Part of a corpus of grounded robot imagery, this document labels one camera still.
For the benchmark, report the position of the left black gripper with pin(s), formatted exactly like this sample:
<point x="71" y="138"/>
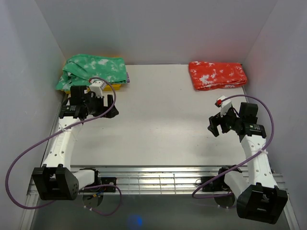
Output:
<point x="103" y="112"/>

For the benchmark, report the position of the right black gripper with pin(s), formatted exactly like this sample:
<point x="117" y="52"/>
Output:
<point x="212" y="127"/>

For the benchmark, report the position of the green tie-dye trousers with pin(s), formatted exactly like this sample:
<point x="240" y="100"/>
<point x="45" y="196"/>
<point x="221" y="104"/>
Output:
<point x="79" y="69"/>

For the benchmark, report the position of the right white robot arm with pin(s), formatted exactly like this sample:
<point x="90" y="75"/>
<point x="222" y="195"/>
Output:
<point x="258" y="198"/>

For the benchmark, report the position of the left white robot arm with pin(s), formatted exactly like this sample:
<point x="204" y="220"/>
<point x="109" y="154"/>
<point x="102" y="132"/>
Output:
<point x="54" y="179"/>

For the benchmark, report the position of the red tie-dye folded trousers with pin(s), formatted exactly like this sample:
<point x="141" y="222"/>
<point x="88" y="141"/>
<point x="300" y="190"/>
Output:
<point x="206" y="76"/>

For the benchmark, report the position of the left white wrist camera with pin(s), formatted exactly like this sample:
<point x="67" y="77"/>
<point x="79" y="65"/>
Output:
<point x="97" y="87"/>

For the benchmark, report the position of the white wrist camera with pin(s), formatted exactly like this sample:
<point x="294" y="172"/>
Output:
<point x="97" y="87"/>
<point x="224" y="104"/>

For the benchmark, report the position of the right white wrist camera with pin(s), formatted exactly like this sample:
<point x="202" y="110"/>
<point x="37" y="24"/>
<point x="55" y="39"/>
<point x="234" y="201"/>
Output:
<point x="224" y="104"/>

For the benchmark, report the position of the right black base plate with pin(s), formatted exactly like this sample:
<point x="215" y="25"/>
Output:
<point x="211" y="184"/>

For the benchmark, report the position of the aluminium rail frame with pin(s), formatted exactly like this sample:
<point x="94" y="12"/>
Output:
<point x="151" y="198"/>

